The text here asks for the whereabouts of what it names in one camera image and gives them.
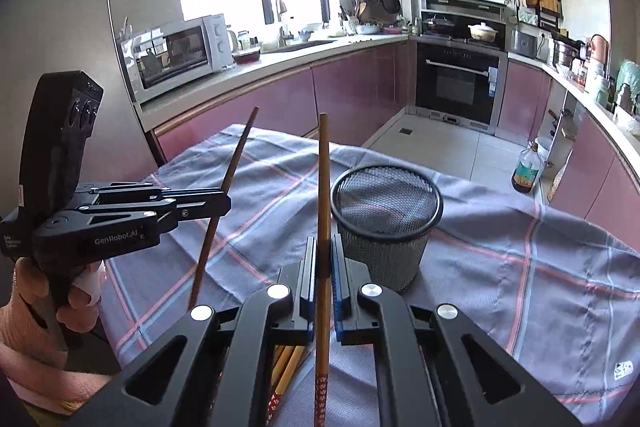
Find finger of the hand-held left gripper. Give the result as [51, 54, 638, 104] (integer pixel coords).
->
[74, 195, 232, 234]
[75, 181, 226, 204]

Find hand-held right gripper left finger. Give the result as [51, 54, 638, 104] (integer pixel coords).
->
[65, 237, 321, 427]

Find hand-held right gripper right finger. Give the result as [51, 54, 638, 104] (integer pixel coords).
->
[330, 234, 583, 427]

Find black mesh utensil cup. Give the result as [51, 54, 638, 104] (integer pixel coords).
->
[330, 164, 445, 293]

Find chopsticks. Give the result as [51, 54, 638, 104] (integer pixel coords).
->
[266, 346, 307, 427]

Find person's left hand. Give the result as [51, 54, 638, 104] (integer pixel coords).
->
[12, 254, 107, 335]

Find grey refrigerator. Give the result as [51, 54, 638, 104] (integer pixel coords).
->
[0, 0, 167, 218]

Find grey plaid tablecloth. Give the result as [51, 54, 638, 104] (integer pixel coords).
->
[97, 123, 640, 427]

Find white microwave oven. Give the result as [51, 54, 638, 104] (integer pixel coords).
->
[120, 14, 236, 105]

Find steel sink faucet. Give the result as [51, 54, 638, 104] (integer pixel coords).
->
[275, 0, 297, 48]

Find pink base cabinet run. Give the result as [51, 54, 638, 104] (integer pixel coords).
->
[500, 57, 640, 253]
[150, 39, 418, 168]

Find cooking oil bottle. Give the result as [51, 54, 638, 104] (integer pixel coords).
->
[511, 142, 543, 194]

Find black built-in oven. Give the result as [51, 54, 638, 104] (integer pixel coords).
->
[415, 42, 507, 128]

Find black wok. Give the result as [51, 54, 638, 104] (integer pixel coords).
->
[422, 16, 457, 36]

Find white casserole pot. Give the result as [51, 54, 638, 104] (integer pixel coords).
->
[467, 23, 499, 42]

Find silver box appliance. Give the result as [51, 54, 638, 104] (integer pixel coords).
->
[510, 29, 542, 58]

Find steel range hood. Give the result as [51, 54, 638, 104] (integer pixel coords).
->
[419, 0, 507, 28]

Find stacked steel pot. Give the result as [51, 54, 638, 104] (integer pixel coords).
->
[552, 39, 583, 70]

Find copper coloured kettle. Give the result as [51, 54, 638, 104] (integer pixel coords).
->
[589, 34, 610, 65]

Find green cloth cover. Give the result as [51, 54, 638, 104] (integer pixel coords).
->
[617, 61, 640, 115]

